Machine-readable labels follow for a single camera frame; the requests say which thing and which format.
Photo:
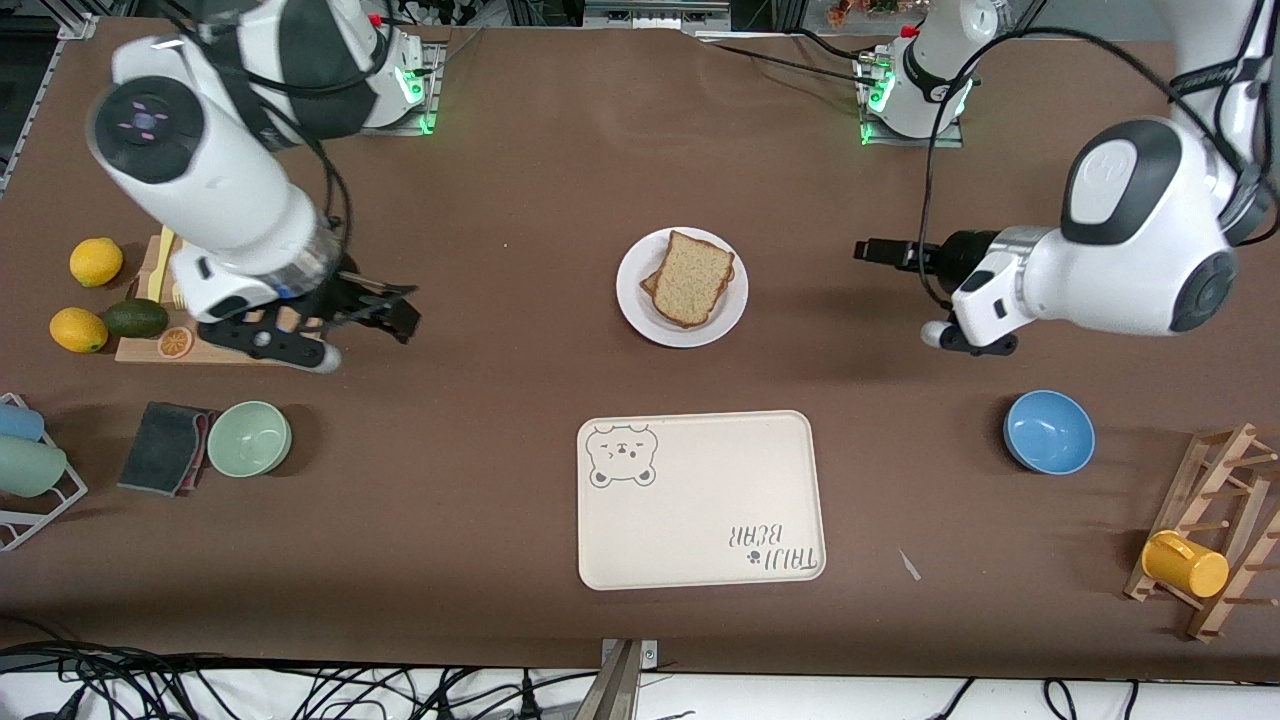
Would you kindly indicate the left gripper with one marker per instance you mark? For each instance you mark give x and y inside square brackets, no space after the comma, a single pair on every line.
[962,253]

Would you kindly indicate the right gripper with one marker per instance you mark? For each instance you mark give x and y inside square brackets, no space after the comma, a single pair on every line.
[343,296]

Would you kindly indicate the seeded brown bread slice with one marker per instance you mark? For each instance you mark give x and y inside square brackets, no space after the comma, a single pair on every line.
[690,280]

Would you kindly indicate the toasted bread slice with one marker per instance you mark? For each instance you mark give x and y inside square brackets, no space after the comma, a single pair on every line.
[650,283]

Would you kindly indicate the white round plate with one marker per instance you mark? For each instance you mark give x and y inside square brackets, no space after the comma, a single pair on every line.
[640,320]

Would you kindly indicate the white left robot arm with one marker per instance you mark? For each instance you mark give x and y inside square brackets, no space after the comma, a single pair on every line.
[1130,230]

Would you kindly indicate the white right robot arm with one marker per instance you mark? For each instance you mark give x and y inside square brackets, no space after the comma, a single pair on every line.
[230,190]

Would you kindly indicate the pale green bowl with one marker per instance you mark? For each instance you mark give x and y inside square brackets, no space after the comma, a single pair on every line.
[250,438]

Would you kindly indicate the orange fruit slice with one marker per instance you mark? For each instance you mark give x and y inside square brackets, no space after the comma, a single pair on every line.
[175,342]

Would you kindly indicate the yellow plastic knife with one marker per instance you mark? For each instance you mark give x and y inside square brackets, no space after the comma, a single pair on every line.
[155,280]

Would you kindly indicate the blue bowl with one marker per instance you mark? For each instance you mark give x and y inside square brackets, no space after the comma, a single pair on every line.
[1050,432]

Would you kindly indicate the wooden cutting board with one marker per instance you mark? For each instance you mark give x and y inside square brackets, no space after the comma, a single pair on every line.
[140,352]

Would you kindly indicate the green avocado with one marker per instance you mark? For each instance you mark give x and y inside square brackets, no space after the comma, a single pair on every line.
[135,318]

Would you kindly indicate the dark grey cloth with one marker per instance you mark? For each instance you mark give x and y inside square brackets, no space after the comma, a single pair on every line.
[160,448]

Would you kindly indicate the orange dried flowers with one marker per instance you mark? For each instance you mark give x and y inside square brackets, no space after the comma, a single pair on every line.
[860,10]

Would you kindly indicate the yellow lemon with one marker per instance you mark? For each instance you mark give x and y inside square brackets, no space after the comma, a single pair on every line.
[78,330]
[96,262]

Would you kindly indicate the small white tape scrap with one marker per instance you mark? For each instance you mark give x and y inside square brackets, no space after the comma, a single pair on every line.
[909,565]

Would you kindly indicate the cream bear print tray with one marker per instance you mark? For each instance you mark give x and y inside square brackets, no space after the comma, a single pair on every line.
[700,500]

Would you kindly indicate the wooden mug rack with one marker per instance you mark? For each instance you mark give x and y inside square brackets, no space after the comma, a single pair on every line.
[1165,515]

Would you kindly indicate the light blue cup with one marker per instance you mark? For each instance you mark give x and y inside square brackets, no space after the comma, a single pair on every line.
[20,422]

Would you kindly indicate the pale green cup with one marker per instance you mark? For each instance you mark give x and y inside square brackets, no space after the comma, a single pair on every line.
[30,467]

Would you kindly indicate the yellow mug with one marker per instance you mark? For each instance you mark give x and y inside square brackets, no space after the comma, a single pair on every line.
[1190,568]

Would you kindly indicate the dark metal beam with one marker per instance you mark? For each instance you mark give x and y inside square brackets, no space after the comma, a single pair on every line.
[615,695]

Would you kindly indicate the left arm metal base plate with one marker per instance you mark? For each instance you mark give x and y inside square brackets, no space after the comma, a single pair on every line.
[920,142]

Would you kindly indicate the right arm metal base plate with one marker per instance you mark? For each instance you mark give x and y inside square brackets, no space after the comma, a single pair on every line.
[432,100]

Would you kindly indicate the grey metal frame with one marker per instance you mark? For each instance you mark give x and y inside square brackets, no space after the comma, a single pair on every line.
[650,12]

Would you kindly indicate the silver corner bracket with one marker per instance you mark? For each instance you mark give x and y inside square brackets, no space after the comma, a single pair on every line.
[75,25]

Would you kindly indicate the silver table edge bracket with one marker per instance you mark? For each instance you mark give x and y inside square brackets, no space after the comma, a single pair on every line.
[648,655]

